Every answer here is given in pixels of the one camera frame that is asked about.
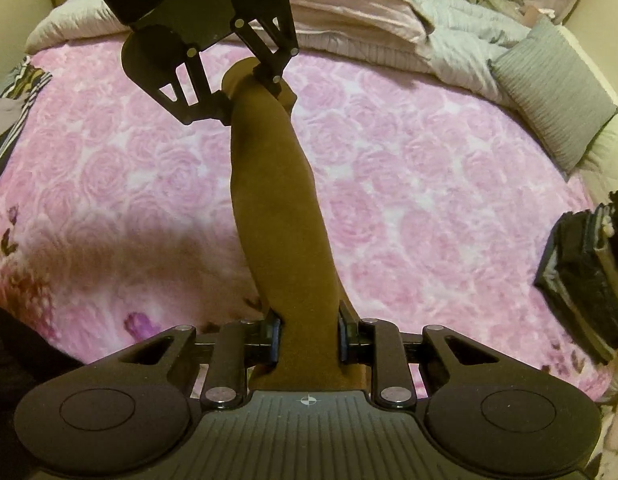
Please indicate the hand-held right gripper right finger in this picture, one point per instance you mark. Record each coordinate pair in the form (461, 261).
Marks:
(345, 340)

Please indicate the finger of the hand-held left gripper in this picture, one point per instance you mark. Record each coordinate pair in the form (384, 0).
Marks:
(199, 102)
(276, 67)

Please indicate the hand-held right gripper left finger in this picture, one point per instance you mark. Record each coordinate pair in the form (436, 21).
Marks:
(275, 340)

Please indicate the brown long-sleeved sweater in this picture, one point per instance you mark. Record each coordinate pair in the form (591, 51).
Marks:
(279, 210)

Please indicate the pale pink folded quilt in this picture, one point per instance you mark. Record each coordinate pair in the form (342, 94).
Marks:
(349, 0)

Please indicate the pink floral blanket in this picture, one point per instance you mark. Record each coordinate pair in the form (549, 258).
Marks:
(439, 185)

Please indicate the white striped duvet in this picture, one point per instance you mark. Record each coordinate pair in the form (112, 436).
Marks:
(464, 30)

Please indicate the grey garment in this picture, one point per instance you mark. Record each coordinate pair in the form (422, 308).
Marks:
(4, 112)

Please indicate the black jacket with white stripes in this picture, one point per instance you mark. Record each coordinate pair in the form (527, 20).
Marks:
(6, 152)

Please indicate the stack of dark folded clothes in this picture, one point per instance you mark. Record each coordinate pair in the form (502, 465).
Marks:
(584, 270)

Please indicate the grey ribbed pillow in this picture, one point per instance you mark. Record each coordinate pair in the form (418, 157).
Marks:
(554, 95)

